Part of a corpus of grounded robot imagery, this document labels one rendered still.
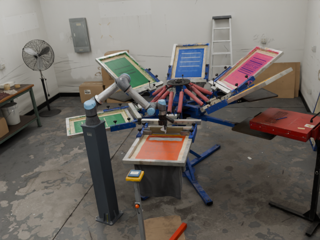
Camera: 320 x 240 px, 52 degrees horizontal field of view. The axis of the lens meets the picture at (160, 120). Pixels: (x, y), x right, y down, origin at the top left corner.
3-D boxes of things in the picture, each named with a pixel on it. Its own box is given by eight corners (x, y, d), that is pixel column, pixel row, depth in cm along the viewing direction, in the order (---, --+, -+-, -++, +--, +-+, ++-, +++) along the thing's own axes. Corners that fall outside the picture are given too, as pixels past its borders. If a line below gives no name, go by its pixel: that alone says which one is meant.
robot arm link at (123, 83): (120, 77, 309) (157, 111, 319) (122, 74, 319) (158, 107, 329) (112, 85, 313) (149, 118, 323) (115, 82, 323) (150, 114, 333)
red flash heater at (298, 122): (327, 127, 325) (328, 116, 320) (309, 145, 295) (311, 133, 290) (269, 115, 365) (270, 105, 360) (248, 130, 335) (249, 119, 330)
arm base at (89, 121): (82, 125, 333) (80, 115, 329) (92, 119, 345) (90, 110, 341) (94, 126, 326) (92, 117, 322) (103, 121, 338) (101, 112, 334)
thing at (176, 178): (181, 200, 314) (179, 161, 298) (137, 197, 325) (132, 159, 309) (182, 198, 317) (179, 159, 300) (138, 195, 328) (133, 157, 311)
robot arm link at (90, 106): (84, 116, 327) (81, 104, 322) (87, 111, 339) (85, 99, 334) (95, 115, 326) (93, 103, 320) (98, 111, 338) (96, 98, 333)
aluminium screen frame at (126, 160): (185, 166, 288) (184, 163, 287) (122, 163, 302) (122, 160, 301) (195, 129, 358) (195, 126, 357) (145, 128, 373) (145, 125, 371)
